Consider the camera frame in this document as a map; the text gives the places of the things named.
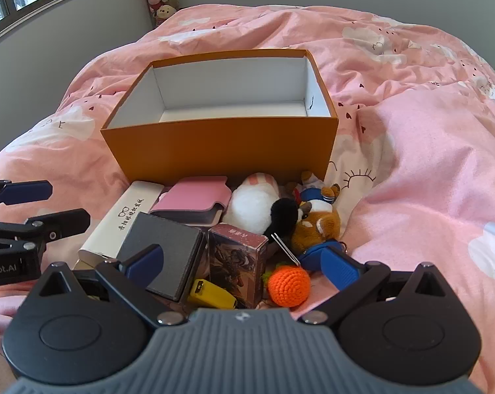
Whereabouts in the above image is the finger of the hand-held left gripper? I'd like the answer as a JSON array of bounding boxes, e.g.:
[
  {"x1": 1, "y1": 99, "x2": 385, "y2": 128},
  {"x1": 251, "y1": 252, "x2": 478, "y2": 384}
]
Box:
[
  {"x1": 0, "y1": 174, "x2": 53, "y2": 210},
  {"x1": 0, "y1": 208, "x2": 91, "y2": 244}
]

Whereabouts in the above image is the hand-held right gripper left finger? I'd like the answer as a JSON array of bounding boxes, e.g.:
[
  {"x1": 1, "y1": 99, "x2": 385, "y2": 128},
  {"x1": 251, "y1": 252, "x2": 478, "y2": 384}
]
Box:
[{"x1": 28, "y1": 244, "x2": 186, "y2": 328}]

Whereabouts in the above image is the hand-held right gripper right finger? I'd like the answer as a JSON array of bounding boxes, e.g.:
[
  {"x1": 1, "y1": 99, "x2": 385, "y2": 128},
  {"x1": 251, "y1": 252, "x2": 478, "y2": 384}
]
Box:
[{"x1": 301, "y1": 247, "x2": 457, "y2": 329}]

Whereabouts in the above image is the dark grey square box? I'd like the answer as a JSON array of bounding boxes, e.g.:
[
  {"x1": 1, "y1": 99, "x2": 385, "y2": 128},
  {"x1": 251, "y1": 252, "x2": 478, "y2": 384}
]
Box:
[{"x1": 117, "y1": 212, "x2": 207, "y2": 301}]

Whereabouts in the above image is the white glasses case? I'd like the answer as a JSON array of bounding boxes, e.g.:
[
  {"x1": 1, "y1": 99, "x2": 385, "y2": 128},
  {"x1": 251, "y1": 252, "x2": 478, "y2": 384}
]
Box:
[{"x1": 78, "y1": 181, "x2": 165, "y2": 271}]

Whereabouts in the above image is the pink leather wallet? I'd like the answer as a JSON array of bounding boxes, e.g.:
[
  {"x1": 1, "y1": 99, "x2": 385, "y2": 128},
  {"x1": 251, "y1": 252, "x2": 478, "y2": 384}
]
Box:
[{"x1": 149, "y1": 176, "x2": 233, "y2": 227}]

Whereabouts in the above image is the brown printed card box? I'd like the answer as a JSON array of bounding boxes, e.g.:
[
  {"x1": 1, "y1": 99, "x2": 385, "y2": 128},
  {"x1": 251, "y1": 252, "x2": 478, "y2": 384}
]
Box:
[{"x1": 207, "y1": 222, "x2": 269, "y2": 309}]

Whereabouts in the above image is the white plush toy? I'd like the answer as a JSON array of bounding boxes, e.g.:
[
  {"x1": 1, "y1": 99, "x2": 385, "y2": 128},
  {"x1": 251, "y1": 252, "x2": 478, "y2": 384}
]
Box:
[{"x1": 222, "y1": 173, "x2": 299, "y2": 236}]

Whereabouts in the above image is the orange cardboard box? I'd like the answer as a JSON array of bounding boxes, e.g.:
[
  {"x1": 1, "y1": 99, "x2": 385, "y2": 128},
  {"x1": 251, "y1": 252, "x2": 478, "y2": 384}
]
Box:
[{"x1": 100, "y1": 48, "x2": 339, "y2": 183}]

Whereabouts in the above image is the small blue pouch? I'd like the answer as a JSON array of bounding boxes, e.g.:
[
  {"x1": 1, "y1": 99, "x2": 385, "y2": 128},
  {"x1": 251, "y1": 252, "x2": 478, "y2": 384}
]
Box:
[{"x1": 300, "y1": 241, "x2": 334, "y2": 272}]

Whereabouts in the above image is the brown plush toy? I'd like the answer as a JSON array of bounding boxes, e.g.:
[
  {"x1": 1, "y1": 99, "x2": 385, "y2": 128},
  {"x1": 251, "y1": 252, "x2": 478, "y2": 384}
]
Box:
[{"x1": 290, "y1": 201, "x2": 342, "y2": 255}]

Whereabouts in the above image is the orange crocheted ball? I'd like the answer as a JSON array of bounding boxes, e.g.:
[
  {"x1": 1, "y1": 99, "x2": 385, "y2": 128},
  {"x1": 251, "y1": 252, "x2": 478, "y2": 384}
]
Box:
[{"x1": 268, "y1": 265, "x2": 311, "y2": 307}]

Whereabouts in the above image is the small yellow gadget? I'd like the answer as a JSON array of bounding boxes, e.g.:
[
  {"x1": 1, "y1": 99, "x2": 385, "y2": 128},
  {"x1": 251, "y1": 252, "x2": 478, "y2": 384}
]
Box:
[{"x1": 189, "y1": 279, "x2": 237, "y2": 309}]

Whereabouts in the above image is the blue white duck plush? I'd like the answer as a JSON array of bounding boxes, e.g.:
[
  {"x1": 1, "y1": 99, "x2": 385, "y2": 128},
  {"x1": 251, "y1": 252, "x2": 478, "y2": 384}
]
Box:
[{"x1": 292, "y1": 170, "x2": 340, "y2": 210}]

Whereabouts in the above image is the pink printed blanket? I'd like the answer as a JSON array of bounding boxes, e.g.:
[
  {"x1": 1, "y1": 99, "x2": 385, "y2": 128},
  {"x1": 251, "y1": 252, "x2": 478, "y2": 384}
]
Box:
[{"x1": 0, "y1": 5, "x2": 495, "y2": 394}]

